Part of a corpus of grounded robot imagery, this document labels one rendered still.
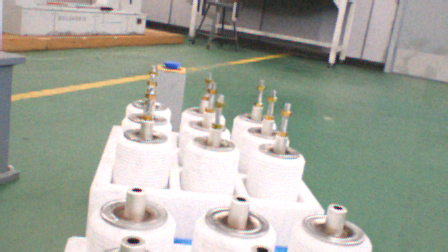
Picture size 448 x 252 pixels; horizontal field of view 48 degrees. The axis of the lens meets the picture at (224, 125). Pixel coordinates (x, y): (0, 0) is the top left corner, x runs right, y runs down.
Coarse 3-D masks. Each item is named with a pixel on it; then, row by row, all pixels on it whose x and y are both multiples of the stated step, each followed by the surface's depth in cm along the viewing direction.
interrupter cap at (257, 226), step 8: (216, 208) 61; (224, 208) 62; (208, 216) 59; (216, 216) 59; (224, 216) 60; (248, 216) 61; (256, 216) 61; (208, 224) 57; (216, 224) 57; (224, 224) 58; (248, 224) 59; (256, 224) 59; (264, 224) 59; (224, 232) 55; (232, 232) 55; (240, 232) 56; (248, 232) 56; (256, 232) 57; (264, 232) 57
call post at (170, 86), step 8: (160, 72) 122; (168, 72) 122; (176, 72) 122; (160, 80) 122; (168, 80) 122; (176, 80) 123; (184, 80) 123; (160, 88) 123; (168, 88) 123; (176, 88) 123; (160, 96) 123; (168, 96) 123; (176, 96) 124; (168, 104) 124; (176, 104) 124; (176, 112) 125; (176, 120) 125; (176, 128) 126
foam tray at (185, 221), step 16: (112, 144) 103; (176, 144) 110; (112, 160) 94; (176, 160) 100; (96, 176) 85; (112, 176) 90; (176, 176) 91; (240, 176) 96; (96, 192) 80; (112, 192) 81; (160, 192) 83; (176, 192) 84; (192, 192) 85; (240, 192) 88; (304, 192) 93; (96, 208) 81; (176, 208) 83; (192, 208) 83; (208, 208) 83; (256, 208) 84; (272, 208) 85; (288, 208) 85; (304, 208) 86; (320, 208) 87; (176, 224) 83; (192, 224) 84; (272, 224) 85; (288, 224) 86; (288, 240) 87
